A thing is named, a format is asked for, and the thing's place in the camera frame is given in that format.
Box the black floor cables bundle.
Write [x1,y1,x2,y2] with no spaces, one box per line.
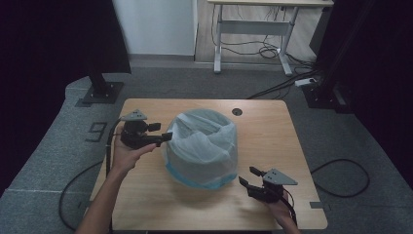
[246,53,322,100]

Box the person's right hand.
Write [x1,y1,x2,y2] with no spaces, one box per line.
[266,190,295,226]

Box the black looped floor cable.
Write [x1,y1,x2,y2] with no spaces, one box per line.
[310,158,371,199]

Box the narrow black curtain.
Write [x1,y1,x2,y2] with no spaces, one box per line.
[316,0,413,189]

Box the white desk frame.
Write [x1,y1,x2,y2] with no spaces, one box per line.
[206,0,335,77]

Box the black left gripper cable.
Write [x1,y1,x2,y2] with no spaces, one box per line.
[57,117,125,232]

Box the white bag with blue band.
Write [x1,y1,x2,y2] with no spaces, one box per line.
[161,107,239,191]

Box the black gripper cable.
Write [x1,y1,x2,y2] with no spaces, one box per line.
[57,117,125,232]
[278,189,298,227]

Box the black stand with square base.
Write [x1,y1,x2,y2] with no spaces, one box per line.
[81,69,126,105]

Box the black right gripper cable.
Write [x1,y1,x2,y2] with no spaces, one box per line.
[278,189,298,227]

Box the black slanted stand with base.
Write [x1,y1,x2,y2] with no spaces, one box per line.
[301,0,374,115]

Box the white power strip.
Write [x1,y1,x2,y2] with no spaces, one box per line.
[294,77,318,88]

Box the person's left hand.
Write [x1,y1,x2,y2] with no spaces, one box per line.
[110,126,159,178]

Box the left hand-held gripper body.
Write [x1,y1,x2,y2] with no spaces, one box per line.
[120,108,163,151]

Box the coiled black cable under desk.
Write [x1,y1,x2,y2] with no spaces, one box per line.
[210,4,281,60]

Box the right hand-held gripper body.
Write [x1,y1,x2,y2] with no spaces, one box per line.
[247,168,299,205]

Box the wide black curtain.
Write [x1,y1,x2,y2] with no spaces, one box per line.
[0,0,132,196]

